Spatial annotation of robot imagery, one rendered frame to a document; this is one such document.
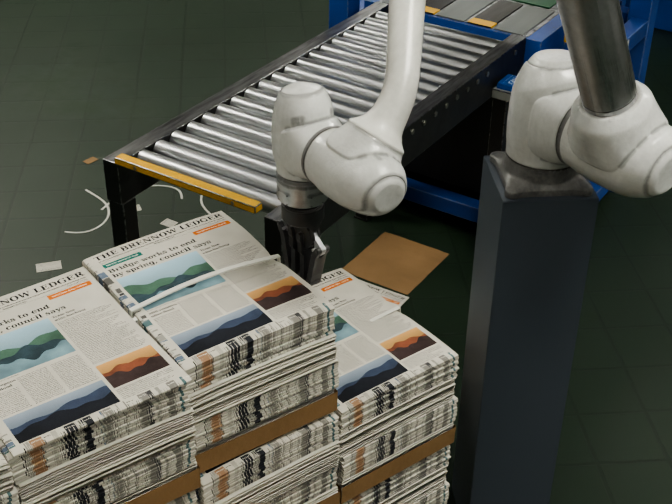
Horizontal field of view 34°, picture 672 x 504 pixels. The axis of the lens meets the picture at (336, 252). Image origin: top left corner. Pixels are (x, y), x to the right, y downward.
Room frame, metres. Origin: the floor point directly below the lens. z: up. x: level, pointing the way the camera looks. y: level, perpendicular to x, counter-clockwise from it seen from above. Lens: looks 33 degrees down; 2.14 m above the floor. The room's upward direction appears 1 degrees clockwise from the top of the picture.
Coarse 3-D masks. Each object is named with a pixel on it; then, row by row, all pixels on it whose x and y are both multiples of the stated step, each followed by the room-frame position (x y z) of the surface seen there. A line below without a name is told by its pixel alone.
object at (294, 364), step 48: (240, 288) 1.54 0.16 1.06; (288, 288) 1.53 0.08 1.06; (192, 336) 1.40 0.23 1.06; (240, 336) 1.40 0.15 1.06; (288, 336) 1.43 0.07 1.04; (336, 336) 1.48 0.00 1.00; (192, 384) 1.33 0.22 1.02; (240, 384) 1.37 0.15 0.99; (288, 384) 1.43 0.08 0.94; (336, 384) 1.48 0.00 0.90; (240, 432) 1.38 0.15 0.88
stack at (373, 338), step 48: (336, 288) 1.87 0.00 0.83; (384, 336) 1.71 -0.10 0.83; (432, 336) 1.71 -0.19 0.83; (384, 384) 1.56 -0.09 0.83; (432, 384) 1.62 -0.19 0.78; (288, 432) 1.43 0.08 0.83; (336, 432) 1.47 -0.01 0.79; (384, 432) 1.55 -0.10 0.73; (432, 432) 1.62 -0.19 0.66; (240, 480) 1.35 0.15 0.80; (288, 480) 1.40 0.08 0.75; (336, 480) 1.50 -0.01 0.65; (384, 480) 1.55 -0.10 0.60; (432, 480) 1.63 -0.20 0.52
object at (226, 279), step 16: (256, 256) 1.64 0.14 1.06; (208, 272) 1.58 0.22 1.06; (240, 272) 1.59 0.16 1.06; (256, 272) 1.59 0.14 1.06; (160, 288) 1.53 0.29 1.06; (192, 288) 1.53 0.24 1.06; (208, 288) 1.53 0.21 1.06; (128, 304) 1.49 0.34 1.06; (160, 304) 1.49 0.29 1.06; (176, 304) 1.49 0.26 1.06
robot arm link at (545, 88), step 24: (528, 72) 2.02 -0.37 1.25; (552, 72) 1.99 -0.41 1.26; (528, 96) 1.99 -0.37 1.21; (552, 96) 1.96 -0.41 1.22; (576, 96) 1.95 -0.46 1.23; (528, 120) 1.98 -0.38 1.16; (552, 120) 1.94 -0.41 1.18; (528, 144) 1.98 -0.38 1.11; (552, 144) 1.93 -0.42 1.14; (552, 168) 1.97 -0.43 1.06
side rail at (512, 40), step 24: (504, 48) 3.20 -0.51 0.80; (480, 72) 3.03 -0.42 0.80; (504, 72) 3.18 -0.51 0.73; (432, 96) 2.85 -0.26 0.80; (456, 96) 2.90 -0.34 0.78; (480, 96) 3.04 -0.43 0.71; (408, 120) 2.70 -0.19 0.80; (432, 120) 2.78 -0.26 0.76; (456, 120) 2.91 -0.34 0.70; (408, 144) 2.67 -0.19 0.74; (264, 216) 2.20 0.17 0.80; (336, 216) 2.37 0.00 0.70
